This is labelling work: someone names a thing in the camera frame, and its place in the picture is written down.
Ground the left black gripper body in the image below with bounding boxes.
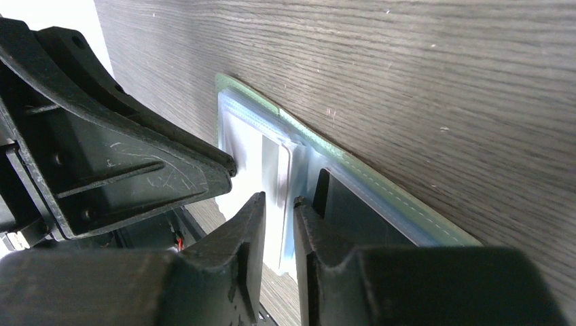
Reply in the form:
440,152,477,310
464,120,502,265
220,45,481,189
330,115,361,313
1,104,207,251

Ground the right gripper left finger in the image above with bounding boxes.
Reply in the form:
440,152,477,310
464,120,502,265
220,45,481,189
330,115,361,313
1,192,266,325

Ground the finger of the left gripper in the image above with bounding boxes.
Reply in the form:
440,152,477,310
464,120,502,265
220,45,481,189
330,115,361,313
34,26,237,177
1,18,232,240

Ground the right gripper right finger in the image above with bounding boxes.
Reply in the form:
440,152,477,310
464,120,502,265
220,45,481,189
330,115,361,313
293,197,567,325

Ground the black VIP card in holder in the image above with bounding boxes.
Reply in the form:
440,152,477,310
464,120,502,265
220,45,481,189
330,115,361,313
312,168,414,247

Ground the white magnetic stripe card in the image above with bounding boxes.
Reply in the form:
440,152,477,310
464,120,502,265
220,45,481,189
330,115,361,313
216,112,293,275

